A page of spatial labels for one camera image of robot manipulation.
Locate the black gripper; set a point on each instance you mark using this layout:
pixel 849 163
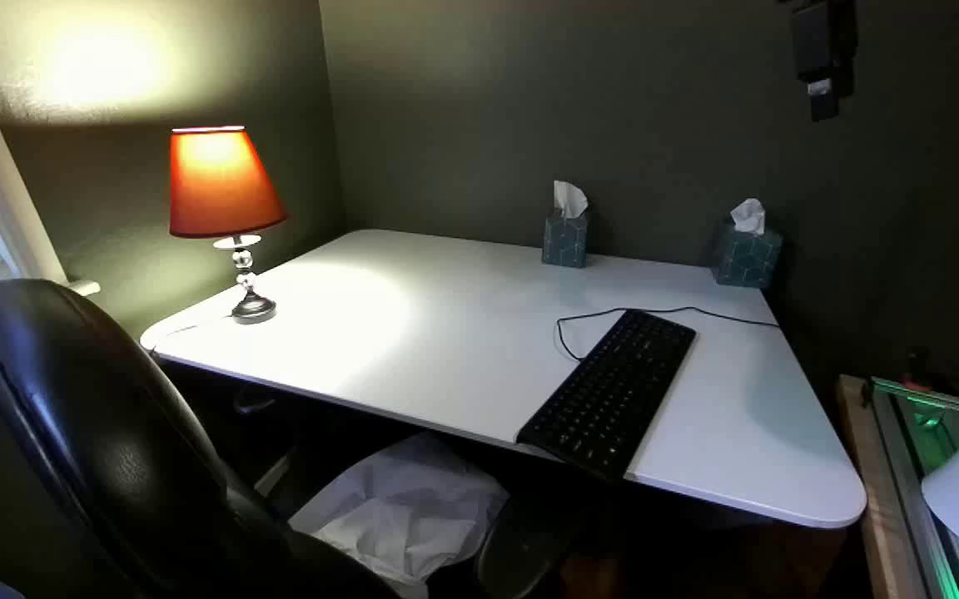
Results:
pixel 825 39

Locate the black computer keyboard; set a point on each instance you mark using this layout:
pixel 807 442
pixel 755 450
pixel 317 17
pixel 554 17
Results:
pixel 610 390

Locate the teal tissue box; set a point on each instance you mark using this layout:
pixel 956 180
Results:
pixel 563 238
pixel 746 258

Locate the wooden plank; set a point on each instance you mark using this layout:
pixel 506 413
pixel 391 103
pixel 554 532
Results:
pixel 866 486

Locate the white cloth under desk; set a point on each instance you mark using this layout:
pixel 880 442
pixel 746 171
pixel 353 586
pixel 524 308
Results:
pixel 399 509

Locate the table lamp with orange shade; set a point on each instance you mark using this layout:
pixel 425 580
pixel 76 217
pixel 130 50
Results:
pixel 217 183

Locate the black leather office chair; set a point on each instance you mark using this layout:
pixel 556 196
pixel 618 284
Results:
pixel 100 442

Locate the metal stand frame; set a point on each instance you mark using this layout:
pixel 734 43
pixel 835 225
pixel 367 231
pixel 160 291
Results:
pixel 922 486

